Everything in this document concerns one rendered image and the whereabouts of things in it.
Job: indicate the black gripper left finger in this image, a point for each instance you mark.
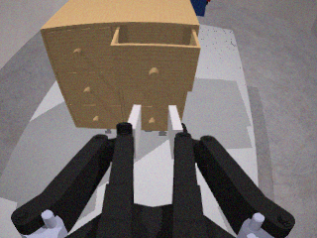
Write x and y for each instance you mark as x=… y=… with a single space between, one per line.
x=58 y=207

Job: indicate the small tan wooden chest of drawers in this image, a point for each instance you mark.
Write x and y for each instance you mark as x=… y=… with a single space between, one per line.
x=87 y=13

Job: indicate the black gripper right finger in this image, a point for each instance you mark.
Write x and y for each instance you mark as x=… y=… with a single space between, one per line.
x=248 y=211

